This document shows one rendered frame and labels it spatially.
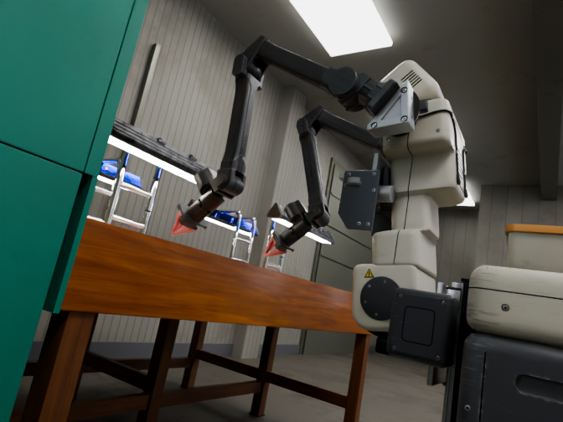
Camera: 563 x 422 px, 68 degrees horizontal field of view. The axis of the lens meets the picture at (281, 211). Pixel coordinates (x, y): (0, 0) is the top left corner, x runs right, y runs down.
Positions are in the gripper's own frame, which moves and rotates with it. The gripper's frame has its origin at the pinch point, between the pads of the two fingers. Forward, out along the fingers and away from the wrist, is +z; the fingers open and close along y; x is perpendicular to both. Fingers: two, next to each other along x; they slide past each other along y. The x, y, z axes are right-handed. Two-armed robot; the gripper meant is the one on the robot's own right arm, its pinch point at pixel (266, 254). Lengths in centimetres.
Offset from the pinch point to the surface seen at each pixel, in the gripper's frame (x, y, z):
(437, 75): -185, -255, -139
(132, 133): -33, 52, 0
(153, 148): -31, 44, 0
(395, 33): -198, -179, -123
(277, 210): -33.4, -33.6, -0.2
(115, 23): -15, 85, -30
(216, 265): 12.8, 35.7, -0.9
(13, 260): 21, 89, 2
